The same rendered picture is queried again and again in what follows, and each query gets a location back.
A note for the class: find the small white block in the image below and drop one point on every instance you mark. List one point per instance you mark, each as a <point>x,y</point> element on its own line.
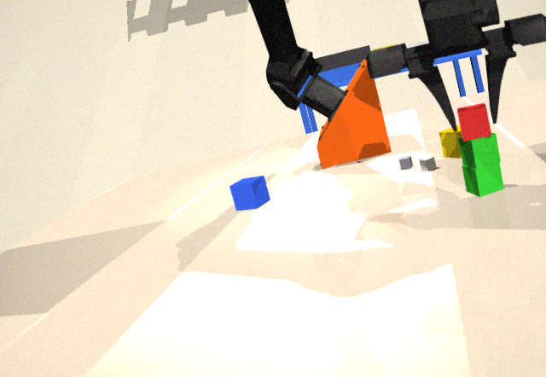
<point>428,163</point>

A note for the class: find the yellow block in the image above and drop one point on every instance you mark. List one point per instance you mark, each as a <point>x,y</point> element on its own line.
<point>450,143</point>

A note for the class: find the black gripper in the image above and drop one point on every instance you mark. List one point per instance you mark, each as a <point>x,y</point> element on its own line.
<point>497,42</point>

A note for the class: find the green block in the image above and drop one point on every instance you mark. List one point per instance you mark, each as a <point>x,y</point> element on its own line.
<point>480,152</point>
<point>483,181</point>

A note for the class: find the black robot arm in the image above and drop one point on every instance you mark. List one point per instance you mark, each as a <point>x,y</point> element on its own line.
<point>447,22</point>

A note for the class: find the blue cube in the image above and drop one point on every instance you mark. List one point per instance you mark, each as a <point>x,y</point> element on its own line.
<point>249,193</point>

